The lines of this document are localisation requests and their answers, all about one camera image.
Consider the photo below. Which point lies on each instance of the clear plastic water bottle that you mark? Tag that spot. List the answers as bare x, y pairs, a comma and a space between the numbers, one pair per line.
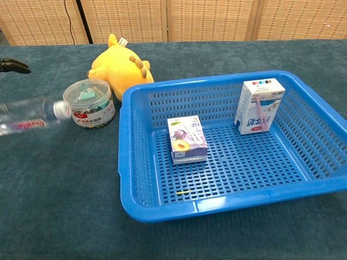
27, 116

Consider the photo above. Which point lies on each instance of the clear jar of binder clips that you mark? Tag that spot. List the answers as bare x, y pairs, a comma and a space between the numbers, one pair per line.
89, 108

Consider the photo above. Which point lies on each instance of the small yellow stick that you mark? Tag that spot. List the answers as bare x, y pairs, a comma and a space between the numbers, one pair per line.
183, 192

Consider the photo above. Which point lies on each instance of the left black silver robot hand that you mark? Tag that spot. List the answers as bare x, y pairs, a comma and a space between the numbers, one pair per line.
15, 66

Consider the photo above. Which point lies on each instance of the teal table cloth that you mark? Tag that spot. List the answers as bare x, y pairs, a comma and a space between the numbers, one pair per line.
67, 189

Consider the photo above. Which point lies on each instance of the purple juice carton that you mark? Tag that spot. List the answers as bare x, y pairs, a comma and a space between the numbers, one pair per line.
187, 138

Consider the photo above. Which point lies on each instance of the blue perforated plastic basket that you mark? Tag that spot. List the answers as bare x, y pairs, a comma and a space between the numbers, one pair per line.
244, 168

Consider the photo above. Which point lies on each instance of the yellow plush dinosaur toy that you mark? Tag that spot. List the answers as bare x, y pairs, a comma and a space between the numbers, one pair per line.
119, 70

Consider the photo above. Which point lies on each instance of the black tripod pole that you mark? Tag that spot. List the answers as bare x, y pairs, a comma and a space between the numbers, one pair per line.
84, 23

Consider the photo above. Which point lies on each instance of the white milk carton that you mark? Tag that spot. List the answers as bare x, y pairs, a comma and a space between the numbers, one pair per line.
257, 111

